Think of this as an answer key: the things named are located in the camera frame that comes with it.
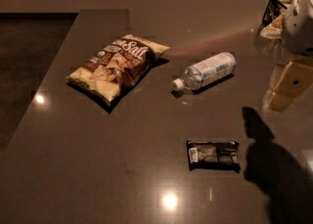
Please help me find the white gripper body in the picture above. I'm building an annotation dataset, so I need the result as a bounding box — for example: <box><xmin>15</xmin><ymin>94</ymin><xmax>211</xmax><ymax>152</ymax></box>
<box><xmin>281</xmin><ymin>2</ymin><xmax>313</xmax><ymax>56</ymax></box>

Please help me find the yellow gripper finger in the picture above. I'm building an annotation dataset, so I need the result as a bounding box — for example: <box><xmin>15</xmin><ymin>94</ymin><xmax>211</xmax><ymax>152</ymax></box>
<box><xmin>263</xmin><ymin>56</ymin><xmax>313</xmax><ymax>112</ymax></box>

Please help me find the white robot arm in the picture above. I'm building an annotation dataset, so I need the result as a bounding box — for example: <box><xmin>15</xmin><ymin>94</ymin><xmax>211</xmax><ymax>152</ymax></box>
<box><xmin>260</xmin><ymin>0</ymin><xmax>313</xmax><ymax>112</ymax></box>

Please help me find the brown sea salt chip bag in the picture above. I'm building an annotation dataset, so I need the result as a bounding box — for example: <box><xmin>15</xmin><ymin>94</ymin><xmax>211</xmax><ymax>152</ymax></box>
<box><xmin>67</xmin><ymin>34</ymin><xmax>169</xmax><ymax>106</ymax></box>

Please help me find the clear plastic water bottle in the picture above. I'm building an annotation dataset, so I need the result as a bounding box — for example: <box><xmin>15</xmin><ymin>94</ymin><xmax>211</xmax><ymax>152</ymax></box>
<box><xmin>172</xmin><ymin>52</ymin><xmax>236</xmax><ymax>91</ymax></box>

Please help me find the black snack bar wrapper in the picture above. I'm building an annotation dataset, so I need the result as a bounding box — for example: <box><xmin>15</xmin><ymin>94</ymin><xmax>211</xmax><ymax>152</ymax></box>
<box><xmin>186</xmin><ymin>141</ymin><xmax>241</xmax><ymax>172</ymax></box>

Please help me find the black wire basket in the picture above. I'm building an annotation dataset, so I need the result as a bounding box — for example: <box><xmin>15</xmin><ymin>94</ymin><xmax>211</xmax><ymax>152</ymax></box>
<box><xmin>260</xmin><ymin>0</ymin><xmax>294</xmax><ymax>39</ymax></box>

